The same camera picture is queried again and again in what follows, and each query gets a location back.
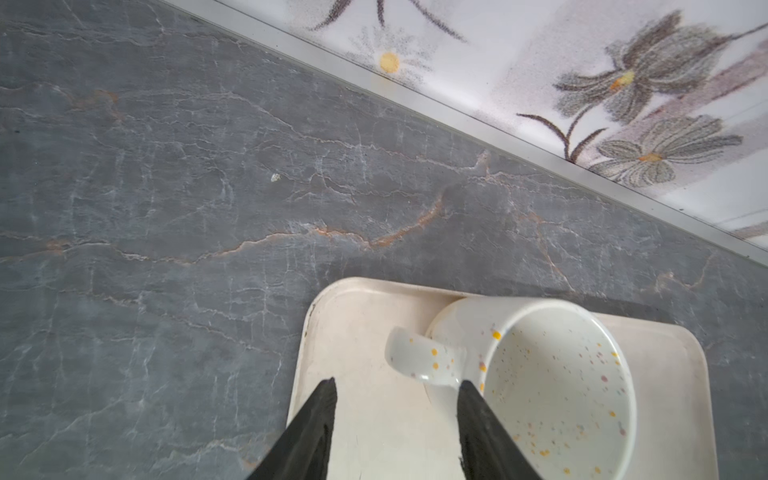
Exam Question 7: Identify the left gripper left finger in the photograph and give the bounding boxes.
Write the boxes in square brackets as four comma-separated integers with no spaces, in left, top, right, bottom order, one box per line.
[247,377,338,480]

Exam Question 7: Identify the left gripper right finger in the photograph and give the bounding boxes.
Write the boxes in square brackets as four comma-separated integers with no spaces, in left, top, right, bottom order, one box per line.
[456,380,541,480]

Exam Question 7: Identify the beige plastic tray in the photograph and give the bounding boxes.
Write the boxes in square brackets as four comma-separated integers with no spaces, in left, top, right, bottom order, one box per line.
[289,277,718,479]

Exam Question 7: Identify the white speckled mug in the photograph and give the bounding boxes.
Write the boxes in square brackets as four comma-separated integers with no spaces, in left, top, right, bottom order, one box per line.
[385,297,637,479]

